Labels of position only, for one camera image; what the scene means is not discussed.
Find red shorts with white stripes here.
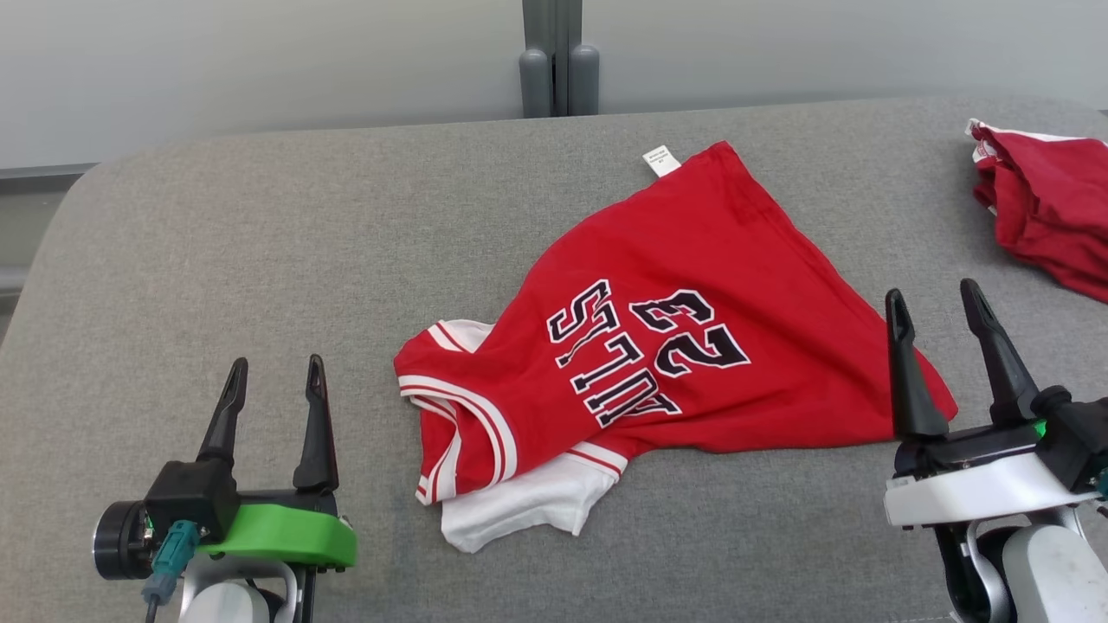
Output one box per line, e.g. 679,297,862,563
965,119,1108,304

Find red jersey with number 23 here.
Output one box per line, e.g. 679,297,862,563
394,141,959,555

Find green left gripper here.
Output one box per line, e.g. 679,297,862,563
196,353,358,570

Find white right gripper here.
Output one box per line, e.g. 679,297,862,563
883,278,1102,530

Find grey wall bottom rail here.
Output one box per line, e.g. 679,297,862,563
0,163,98,180

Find grey double partition post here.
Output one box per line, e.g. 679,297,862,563
518,0,601,119

